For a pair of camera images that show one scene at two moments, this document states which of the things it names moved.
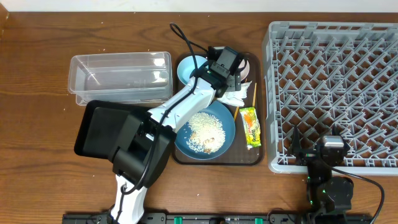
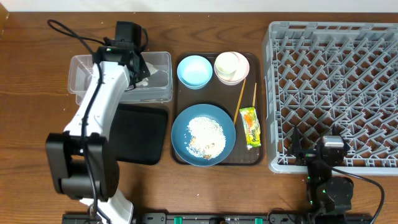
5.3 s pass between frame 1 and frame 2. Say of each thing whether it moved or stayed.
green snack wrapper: stayed
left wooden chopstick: stayed
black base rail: stayed
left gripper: moved
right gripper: stayed
